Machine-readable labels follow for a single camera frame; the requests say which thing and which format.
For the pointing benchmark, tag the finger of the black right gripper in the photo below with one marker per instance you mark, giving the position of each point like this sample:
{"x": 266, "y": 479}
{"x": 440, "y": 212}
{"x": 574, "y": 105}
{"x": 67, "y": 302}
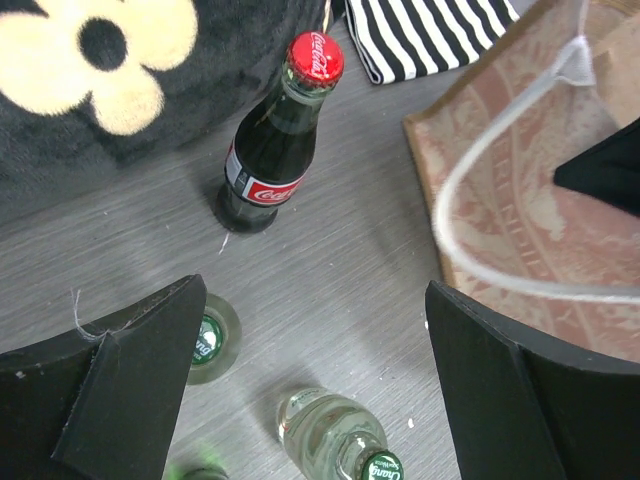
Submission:
{"x": 608, "y": 171}

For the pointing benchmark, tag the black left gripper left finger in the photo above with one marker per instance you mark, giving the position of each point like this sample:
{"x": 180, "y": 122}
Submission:
{"x": 103, "y": 406}

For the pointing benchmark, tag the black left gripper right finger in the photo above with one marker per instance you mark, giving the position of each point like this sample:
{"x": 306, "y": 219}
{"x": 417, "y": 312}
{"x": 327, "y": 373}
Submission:
{"x": 522, "y": 404}

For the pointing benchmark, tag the brown canvas tote bag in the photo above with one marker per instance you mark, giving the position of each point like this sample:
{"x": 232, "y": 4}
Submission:
{"x": 508, "y": 213}

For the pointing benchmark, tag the green Perrier bottle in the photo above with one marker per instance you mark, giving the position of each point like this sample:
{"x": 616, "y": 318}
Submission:
{"x": 205, "y": 465}

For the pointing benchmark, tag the Coca-Cola glass bottle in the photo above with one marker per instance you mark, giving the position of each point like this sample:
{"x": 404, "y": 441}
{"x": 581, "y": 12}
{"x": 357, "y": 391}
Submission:
{"x": 275, "y": 143}

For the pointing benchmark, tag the clear Chang soda bottle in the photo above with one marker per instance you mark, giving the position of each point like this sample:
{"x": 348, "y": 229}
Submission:
{"x": 331, "y": 437}

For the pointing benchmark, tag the black white striped cloth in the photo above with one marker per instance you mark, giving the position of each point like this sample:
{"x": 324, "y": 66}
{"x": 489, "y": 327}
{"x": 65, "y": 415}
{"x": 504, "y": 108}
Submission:
{"x": 401, "y": 40}

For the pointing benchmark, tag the black plush flower pillow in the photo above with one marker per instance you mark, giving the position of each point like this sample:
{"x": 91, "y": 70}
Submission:
{"x": 91, "y": 87}

